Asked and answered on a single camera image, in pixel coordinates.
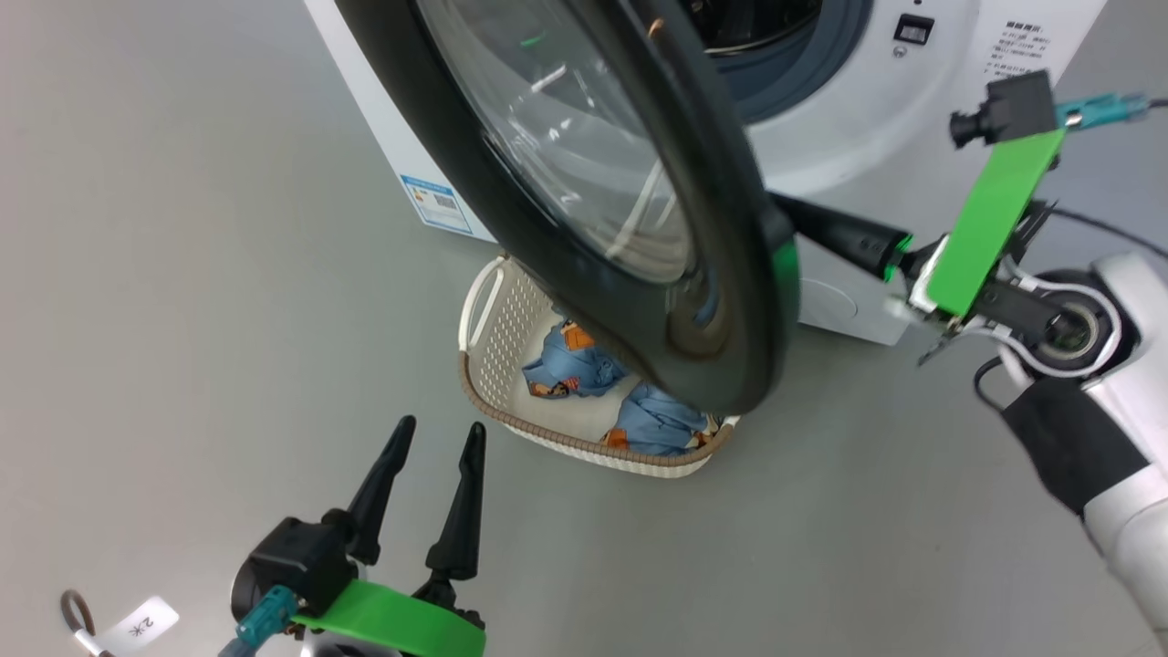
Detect small printed text label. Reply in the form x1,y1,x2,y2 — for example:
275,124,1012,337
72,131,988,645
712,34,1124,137
981,18,1050,78

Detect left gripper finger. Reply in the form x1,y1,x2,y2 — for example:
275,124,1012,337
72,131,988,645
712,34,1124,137
321,415,418,567
424,421,487,585

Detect white paper cable tag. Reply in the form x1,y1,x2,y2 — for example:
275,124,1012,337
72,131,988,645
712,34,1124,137
108,596,180,653

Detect cream perforated laundry basket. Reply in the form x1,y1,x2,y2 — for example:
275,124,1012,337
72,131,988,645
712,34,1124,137
458,255,742,480

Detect grey-brown looped cable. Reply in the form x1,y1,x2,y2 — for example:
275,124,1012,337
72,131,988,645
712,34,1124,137
60,589,115,657

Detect round white filter cover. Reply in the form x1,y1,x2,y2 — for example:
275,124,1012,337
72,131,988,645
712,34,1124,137
799,276,860,331

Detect grey rubber door seal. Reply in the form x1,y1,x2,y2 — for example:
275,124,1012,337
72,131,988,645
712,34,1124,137
707,0,875,124

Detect white front-load washing machine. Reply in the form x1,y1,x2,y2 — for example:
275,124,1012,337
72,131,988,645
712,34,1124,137
304,0,1110,348

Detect black round glass washer door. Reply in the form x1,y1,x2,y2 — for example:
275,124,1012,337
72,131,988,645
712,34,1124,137
333,0,802,416

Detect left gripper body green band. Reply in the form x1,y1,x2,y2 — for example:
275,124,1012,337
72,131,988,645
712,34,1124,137
292,579,487,657

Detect teal camera cable connector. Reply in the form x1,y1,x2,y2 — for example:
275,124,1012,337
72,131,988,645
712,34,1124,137
217,586,300,657
1057,91,1168,129

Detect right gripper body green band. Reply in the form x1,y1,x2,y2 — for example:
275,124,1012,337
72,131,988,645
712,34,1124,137
906,130,1065,366

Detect blue energy label sticker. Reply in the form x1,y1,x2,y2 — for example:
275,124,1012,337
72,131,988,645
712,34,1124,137
400,173,475,236

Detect teal right camera cable connector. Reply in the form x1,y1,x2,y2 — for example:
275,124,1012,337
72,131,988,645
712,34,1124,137
1057,91,1168,129

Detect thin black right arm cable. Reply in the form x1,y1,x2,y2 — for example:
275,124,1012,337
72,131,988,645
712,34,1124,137
1045,206,1168,262

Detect teal left camera cable connector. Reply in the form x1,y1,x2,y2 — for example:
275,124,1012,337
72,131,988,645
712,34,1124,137
217,586,300,657

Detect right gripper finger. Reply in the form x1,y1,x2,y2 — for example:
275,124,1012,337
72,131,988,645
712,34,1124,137
771,192,915,282

